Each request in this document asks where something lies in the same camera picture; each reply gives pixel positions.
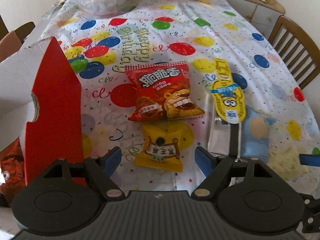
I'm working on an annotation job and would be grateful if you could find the light blue snack packet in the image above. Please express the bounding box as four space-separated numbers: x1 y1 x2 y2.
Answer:
240 106 277 163

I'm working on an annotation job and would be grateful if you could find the yellow sesame snack packet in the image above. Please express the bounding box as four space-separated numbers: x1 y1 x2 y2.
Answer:
133 121 194 172

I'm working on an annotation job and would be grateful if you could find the silver foil snack packet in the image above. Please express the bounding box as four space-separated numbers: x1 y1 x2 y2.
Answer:
207 110 241 159

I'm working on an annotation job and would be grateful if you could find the brown foil snack bag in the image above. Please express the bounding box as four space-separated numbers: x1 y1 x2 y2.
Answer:
1 138 25 207

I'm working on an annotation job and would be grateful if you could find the right wooden chair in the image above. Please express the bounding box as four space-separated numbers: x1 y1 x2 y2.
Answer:
268 16 319 89

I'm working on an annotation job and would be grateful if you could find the red lion snack bag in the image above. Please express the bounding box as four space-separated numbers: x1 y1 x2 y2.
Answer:
125 61 204 122

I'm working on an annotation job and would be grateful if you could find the balloon print tablecloth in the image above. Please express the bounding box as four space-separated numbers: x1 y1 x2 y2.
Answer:
0 0 320 240

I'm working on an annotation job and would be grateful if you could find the red white cardboard box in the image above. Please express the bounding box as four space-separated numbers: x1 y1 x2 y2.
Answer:
1 37 84 184

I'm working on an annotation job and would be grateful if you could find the wooden chair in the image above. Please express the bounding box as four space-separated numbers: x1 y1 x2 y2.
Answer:
0 21 36 63
268 16 319 89

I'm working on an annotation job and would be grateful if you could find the white side cabinet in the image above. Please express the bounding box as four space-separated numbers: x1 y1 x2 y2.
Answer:
226 0 285 39

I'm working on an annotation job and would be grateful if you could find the yellow minion snack packet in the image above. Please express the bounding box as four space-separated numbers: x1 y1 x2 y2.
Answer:
210 57 246 124

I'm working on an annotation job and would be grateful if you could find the left wooden chair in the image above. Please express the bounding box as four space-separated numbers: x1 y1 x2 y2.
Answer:
0 21 36 63

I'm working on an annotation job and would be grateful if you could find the pale crumbly snack packet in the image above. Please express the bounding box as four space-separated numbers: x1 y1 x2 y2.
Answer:
267 144 309 182

